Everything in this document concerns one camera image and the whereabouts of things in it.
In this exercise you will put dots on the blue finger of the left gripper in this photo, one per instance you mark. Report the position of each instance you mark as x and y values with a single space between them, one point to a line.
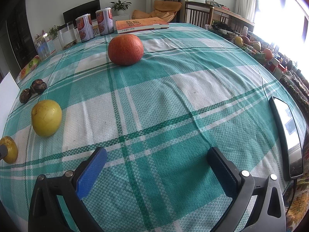
3 151

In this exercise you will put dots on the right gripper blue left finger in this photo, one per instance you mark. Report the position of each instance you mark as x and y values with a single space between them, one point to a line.
45 213

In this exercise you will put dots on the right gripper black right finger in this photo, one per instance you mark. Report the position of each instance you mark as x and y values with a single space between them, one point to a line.
268 213

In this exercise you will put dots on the yellow passion fruit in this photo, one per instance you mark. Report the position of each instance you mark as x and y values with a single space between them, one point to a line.
12 149

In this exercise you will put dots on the large yellow-green citrus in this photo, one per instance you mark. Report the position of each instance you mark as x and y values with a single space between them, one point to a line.
46 117

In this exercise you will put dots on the dark mangosteen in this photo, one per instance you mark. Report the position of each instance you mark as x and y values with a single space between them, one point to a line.
25 96
38 86

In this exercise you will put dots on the black tablet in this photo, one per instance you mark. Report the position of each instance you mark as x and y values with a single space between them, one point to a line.
291 147

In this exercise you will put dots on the fruit print tissue pack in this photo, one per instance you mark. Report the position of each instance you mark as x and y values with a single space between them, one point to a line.
29 67

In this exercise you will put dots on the glass jar gold lid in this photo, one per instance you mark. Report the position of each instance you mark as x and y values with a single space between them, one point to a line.
44 46

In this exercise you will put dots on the clear jar black lid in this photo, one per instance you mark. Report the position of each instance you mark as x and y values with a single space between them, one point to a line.
67 35

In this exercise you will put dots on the teal plaid tablecloth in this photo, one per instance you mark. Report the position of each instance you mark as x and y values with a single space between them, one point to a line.
191 91

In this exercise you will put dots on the black television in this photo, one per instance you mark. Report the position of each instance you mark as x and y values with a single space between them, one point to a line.
86 8

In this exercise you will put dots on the fruit tray on side table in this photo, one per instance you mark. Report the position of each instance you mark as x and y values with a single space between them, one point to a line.
253 48

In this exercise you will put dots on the orange book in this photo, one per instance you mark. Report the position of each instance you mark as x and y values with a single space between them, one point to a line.
135 25

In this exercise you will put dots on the potted green plant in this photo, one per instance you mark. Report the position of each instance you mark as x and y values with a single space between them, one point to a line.
120 7

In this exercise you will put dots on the wooden desk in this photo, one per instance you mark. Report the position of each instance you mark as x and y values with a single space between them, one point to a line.
233 20

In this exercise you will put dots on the wooden chair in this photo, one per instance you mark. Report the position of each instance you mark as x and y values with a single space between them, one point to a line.
198 14

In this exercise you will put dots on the orange lounge chair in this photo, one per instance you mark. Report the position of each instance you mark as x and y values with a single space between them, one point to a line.
166 10

